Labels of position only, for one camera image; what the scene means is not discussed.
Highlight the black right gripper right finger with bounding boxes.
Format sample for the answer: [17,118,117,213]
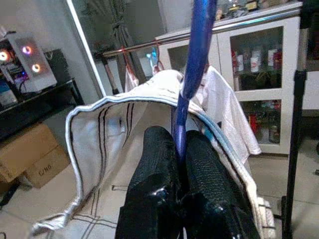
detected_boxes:
[181,130,262,239]

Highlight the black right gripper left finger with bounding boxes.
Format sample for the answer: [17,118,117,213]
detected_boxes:
[116,126,180,239]

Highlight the white garment dark stitching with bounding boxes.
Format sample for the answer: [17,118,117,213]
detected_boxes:
[31,69,276,239]

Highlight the purple-blue metal hanger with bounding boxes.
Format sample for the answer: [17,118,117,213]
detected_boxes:
[171,0,217,175]

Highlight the white garment on red hanger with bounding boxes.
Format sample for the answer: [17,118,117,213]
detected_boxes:
[124,67,140,93]

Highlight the red hanger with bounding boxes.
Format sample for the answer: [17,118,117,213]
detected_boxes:
[153,42,165,73]
[121,46,138,78]

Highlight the white hanging shirt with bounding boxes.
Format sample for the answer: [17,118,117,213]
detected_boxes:
[199,65,262,156]

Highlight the small printed cardboard box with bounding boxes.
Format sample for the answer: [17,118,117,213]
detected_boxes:
[24,145,72,189]

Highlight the large plain cardboard box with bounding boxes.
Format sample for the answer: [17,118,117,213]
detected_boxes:
[0,123,63,184]

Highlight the black desk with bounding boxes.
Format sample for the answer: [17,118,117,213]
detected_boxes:
[0,78,84,140]

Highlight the white glass door cabinet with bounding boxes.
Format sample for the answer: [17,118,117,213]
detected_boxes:
[156,2,304,156]

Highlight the black box speaker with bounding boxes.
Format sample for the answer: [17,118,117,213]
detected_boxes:
[44,48,69,83]

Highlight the white computer case glowing fans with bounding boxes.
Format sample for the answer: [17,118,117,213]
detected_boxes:
[0,32,58,94]

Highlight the black clothes rack silver rail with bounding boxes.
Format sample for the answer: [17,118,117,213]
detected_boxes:
[102,0,319,239]

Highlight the glass door metal frame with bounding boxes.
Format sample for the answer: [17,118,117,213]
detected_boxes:
[66,0,108,97]

